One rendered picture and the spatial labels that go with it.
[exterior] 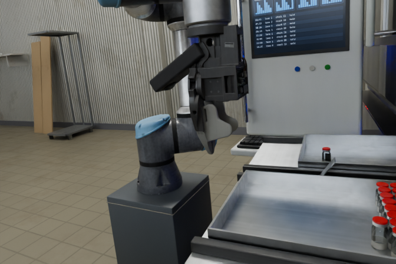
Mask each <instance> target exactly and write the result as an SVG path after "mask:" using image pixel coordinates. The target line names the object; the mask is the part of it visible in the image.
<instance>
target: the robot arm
mask: <svg viewBox="0 0 396 264"><path fill-rule="evenodd" d="M98 2H99V4H100V5H101V6H103V7H114V8H119V7H121V6H123V7H124V9H125V11H126V12H127V13H128V14H129V15H130V16H132V17H133V18H136V19H140V20H143V21H149V22H167V27H168V29H169V30H171V31H172V33H173V41H174V52H175V58H176V59H175V60H174V61H172V62H171V63H170V64H169V65H168V66H167V67H166V68H164V69H163V70H161V71H160V72H159V73H158V74H157V75H156V76H155V77H154V78H152V79H151V80H150V85H151V86H152V88H153V90H154V91H155V92H160V91H167V90H171V89H172V88H173V87H174V86H175V85H176V84H177V83H178V86H179V97H180V108H179V109H178V111H177V112H176V113H177V118H171V117H170V115H168V114H160V115H155V116H152V117H148V118H145V119H143V120H141V121H139V122H138V123H137V124H136V126H135V129H136V141H137V150H138V157H139V162H140V168H139V172H138V178H137V189H138V191H139V192H140V193H142V194H147V195H158V194H165V193H169V192H172V191H174V190H176V189H178V188H179V187H180V186H181V185H182V183H183V181H182V175H181V173H180V171H179V169H178V166H177V164H176V162H175V159H174V154H177V153H187V152H192V151H203V150H206V151H207V152H208V154H213V153H214V150H215V146H216V143H217V139H220V138H225V137H229V136H230V135H231V134H232V132H233V131H236V130H237V128H238V122H237V119H235V118H233V117H231V116H229V115H227V114H226V112H225V105H224V103H223V102H228V101H234V100H239V99H240V98H242V97H244V96H245V95H246V94H248V93H249V87H248V66H247V63H246V59H245V58H243V57H242V54H241V43H240V36H241V35H243V28H242V26H238V25H228V24H229V23H231V21H232V16H231V4H230V0H98ZM212 42H214V43H213V44H212ZM242 60H243V61H242Z"/></svg>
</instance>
